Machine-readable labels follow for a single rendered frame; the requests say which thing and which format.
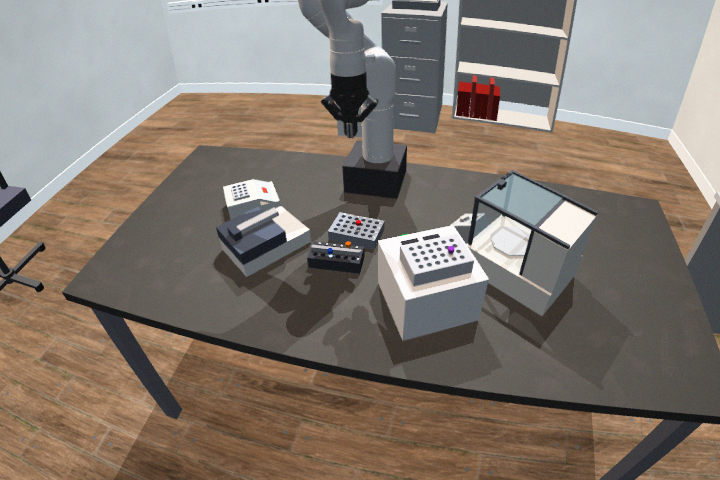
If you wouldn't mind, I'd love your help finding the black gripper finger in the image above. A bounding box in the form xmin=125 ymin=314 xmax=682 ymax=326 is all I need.
xmin=321 ymin=94 xmax=350 ymax=138
xmin=349 ymin=95 xmax=378 ymax=138

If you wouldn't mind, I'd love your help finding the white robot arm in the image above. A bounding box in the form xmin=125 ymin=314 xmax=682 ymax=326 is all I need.
xmin=298 ymin=0 xmax=396 ymax=163

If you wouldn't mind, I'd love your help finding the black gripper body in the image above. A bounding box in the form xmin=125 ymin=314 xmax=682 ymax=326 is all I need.
xmin=330 ymin=72 xmax=369 ymax=109

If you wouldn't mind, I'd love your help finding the white tube rack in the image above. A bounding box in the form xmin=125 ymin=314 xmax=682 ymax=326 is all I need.
xmin=328 ymin=212 xmax=384 ymax=250

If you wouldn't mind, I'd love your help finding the grey balance with glass draft shield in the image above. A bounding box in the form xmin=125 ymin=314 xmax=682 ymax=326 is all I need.
xmin=450 ymin=170 xmax=598 ymax=316

